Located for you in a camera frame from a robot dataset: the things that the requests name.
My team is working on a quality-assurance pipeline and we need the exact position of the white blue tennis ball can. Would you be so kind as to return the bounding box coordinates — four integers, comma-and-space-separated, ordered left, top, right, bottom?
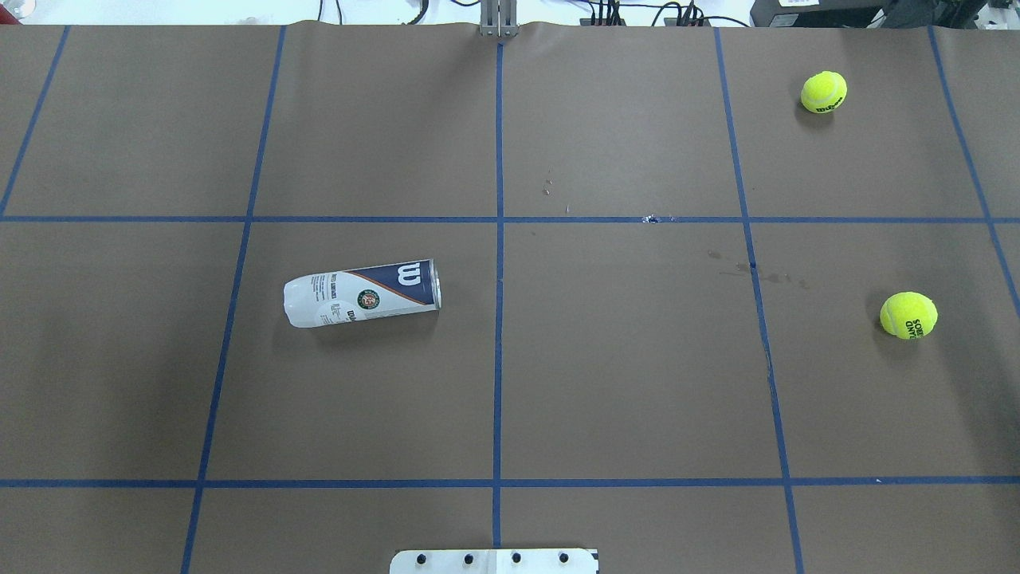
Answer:
283, 259, 443, 329

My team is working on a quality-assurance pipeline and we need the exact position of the brown paper table cover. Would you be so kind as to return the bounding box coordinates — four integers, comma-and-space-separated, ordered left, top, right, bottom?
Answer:
2, 22, 1018, 573

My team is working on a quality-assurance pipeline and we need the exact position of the white metal mounting plate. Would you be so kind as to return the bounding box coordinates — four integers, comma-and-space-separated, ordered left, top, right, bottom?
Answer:
389, 547, 600, 573

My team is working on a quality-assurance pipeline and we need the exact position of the yellow Roland Garros tennis ball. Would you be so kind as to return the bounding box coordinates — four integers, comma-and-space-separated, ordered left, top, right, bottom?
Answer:
878, 292, 939, 340

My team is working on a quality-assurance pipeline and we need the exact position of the yellow Wilson tennis ball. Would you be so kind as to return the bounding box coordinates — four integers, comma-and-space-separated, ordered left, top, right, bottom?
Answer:
800, 70, 848, 114

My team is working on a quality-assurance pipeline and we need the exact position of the grey aluminium frame post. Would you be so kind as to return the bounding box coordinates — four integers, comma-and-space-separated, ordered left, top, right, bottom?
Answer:
478, 0, 520, 39

